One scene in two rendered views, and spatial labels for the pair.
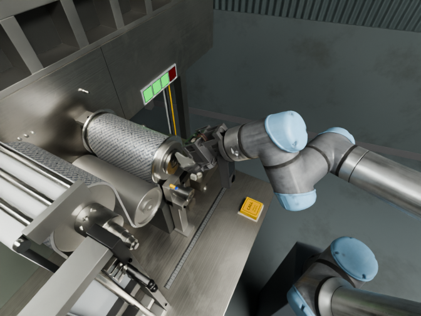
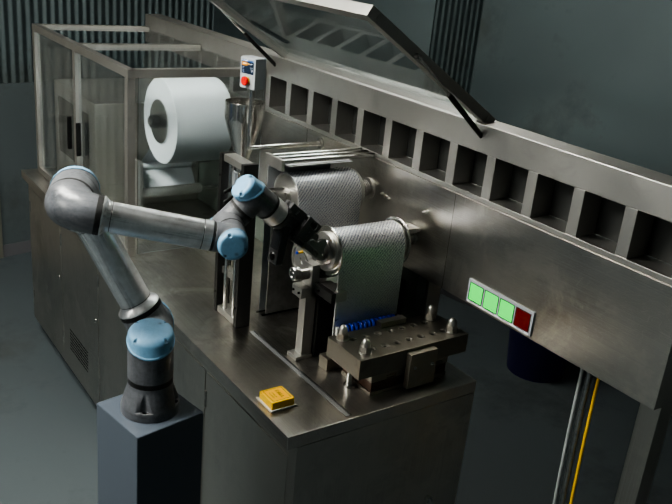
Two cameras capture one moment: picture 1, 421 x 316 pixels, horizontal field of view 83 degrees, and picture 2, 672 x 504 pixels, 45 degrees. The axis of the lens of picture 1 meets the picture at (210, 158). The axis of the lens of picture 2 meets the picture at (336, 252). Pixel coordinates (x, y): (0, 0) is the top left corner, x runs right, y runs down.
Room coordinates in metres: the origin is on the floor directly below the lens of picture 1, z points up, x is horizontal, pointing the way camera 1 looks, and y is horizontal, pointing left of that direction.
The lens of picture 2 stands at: (1.40, -1.83, 2.09)
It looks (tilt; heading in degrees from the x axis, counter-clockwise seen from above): 21 degrees down; 116
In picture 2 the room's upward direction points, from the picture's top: 6 degrees clockwise
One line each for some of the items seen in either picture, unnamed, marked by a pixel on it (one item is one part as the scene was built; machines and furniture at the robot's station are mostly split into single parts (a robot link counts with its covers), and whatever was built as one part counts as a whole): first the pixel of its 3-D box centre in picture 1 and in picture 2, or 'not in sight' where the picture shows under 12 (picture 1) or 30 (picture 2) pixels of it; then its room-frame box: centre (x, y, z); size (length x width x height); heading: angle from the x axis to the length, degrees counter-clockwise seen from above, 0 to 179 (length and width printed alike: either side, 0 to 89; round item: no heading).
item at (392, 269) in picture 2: not in sight; (368, 295); (0.54, 0.20, 1.11); 0.23 x 0.01 x 0.18; 62
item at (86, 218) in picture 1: (99, 224); (277, 197); (0.20, 0.21, 1.34); 0.06 x 0.06 x 0.06; 62
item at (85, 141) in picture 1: (103, 131); (395, 240); (0.55, 0.34, 1.25); 0.15 x 0.01 x 0.15; 152
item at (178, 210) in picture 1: (181, 209); (302, 310); (0.38, 0.10, 1.05); 0.06 x 0.05 x 0.31; 62
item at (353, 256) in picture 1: (345, 263); (150, 350); (0.21, -0.38, 1.07); 0.13 x 0.12 x 0.14; 129
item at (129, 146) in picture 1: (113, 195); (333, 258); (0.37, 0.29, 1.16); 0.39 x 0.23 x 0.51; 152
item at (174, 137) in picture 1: (168, 159); (327, 250); (0.43, 0.12, 1.25); 0.15 x 0.01 x 0.15; 152
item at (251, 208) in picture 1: (251, 208); (276, 397); (0.46, -0.16, 0.91); 0.07 x 0.07 x 0.02; 62
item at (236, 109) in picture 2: not in sight; (244, 109); (-0.16, 0.55, 1.50); 0.14 x 0.14 x 0.06
